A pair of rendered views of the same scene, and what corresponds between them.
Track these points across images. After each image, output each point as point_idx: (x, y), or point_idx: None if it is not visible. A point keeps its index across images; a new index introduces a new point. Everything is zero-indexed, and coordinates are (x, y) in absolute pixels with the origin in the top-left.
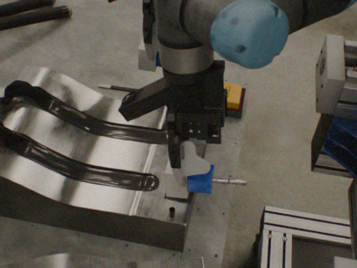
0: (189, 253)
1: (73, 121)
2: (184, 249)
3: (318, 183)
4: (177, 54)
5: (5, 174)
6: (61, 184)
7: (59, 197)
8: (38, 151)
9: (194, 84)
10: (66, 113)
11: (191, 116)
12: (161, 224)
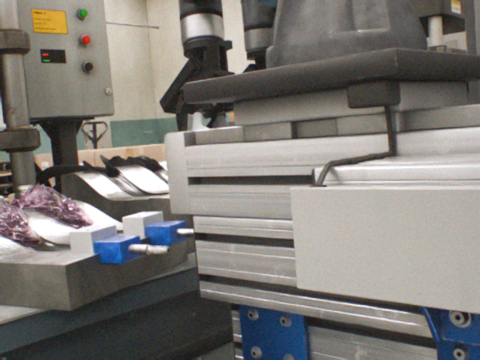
0: (193, 254)
1: (166, 181)
2: (191, 253)
3: None
4: (183, 22)
5: (82, 176)
6: (119, 194)
7: (109, 197)
8: (121, 180)
9: (203, 57)
10: (165, 177)
11: (194, 78)
12: (167, 206)
